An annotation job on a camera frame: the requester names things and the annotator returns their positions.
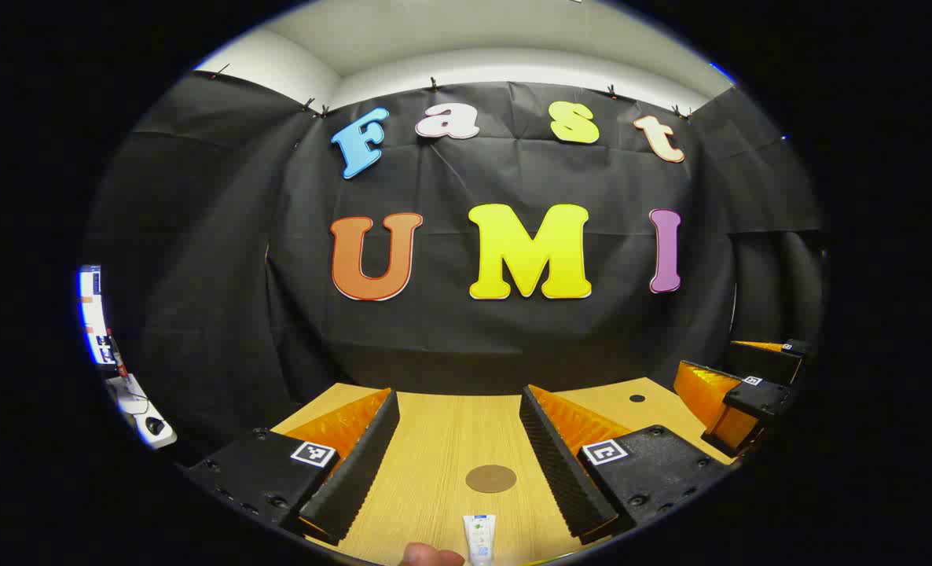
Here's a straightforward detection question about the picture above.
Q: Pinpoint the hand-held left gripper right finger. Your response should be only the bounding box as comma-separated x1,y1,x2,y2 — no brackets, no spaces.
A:
519,384,738,546

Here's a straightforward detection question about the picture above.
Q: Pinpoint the computer monitor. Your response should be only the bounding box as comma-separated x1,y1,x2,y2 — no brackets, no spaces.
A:
78,265,117,369

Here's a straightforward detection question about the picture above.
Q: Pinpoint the wooden desktop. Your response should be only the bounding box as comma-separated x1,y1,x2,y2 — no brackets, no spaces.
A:
270,377,738,566

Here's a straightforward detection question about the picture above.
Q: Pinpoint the round brown coaster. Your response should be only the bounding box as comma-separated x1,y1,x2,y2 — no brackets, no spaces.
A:
465,464,518,494

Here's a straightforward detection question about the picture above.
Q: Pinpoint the black backdrop cloth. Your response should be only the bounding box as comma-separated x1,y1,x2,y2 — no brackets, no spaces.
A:
81,69,828,465

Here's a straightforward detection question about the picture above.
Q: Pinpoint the white toothpaste tube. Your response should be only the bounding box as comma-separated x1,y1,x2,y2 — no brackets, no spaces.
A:
463,514,497,566

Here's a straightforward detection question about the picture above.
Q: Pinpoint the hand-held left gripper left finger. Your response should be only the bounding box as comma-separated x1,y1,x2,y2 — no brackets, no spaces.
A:
185,387,401,546

